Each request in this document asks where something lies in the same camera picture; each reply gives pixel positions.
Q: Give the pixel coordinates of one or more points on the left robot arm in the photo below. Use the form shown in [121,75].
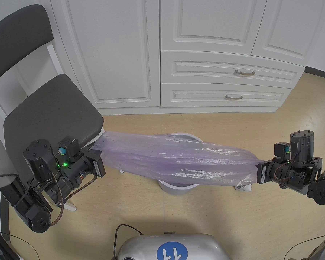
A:
[35,199]

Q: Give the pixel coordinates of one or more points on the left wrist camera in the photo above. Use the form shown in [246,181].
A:
[69,148]

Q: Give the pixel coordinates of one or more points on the white wardrobe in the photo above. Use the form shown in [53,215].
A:
[205,23]

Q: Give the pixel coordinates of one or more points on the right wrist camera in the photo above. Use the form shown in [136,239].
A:
[281,150]

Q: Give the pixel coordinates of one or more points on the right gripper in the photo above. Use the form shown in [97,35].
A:
[273,172]

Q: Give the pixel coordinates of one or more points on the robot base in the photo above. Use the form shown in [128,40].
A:
[173,248]

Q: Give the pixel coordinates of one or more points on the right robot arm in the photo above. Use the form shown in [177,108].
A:
[303,150]

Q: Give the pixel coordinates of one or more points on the purple plastic bag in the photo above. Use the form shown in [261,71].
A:
[178,158]

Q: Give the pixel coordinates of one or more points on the white printed wrapper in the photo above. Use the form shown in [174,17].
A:
[243,188]

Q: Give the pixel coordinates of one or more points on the white trash bin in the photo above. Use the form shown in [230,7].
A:
[176,189]

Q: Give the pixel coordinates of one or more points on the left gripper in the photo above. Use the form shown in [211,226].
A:
[75,175]

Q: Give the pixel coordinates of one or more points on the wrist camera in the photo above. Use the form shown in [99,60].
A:
[69,148]
[281,150]

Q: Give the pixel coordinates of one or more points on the white chair with grey seat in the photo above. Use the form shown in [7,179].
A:
[51,112]

